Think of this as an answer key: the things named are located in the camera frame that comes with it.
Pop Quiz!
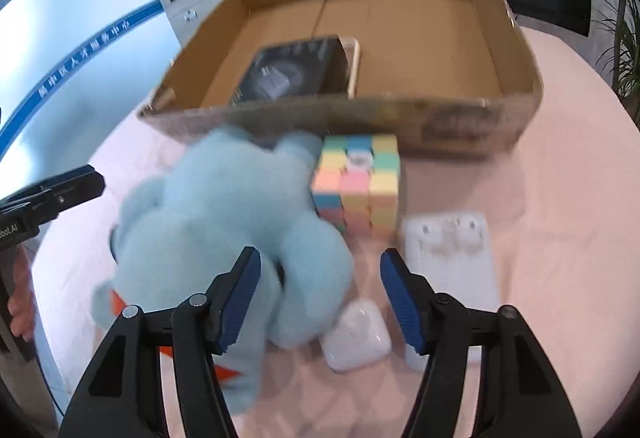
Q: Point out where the brown cardboard box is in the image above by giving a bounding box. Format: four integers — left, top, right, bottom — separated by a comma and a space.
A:
136, 0, 545, 159

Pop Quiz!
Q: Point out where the black product box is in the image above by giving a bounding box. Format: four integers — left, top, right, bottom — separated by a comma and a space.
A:
227, 36, 351, 106

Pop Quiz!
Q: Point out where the tall palm-leaf plant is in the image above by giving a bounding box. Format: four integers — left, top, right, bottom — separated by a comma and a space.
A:
582, 0, 640, 119

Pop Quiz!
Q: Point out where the beige flat box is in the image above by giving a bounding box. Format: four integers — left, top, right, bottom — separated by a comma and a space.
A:
340, 36, 362, 100

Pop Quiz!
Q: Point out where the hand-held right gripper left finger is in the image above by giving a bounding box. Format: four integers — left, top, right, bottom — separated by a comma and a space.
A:
59, 245, 262, 438

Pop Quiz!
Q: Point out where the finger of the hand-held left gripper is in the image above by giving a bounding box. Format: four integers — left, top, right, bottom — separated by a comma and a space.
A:
0, 165, 106, 224

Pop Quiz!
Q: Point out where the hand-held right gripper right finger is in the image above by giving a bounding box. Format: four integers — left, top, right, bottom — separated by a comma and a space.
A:
379, 248, 583, 438

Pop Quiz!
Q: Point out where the person's left hand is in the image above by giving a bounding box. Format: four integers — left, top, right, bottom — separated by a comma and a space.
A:
7, 254, 37, 341

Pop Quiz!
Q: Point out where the pastel puzzle cube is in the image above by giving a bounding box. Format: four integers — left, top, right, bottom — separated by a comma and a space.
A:
310, 134, 402, 236

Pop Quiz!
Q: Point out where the white power adapter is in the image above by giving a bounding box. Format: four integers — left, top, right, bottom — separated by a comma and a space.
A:
400, 212, 501, 369

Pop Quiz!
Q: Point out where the light blue plush toy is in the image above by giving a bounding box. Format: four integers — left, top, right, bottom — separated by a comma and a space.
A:
91, 125, 356, 416

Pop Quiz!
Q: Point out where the white earbuds case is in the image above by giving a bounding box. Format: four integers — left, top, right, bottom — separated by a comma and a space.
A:
320, 298, 392, 373

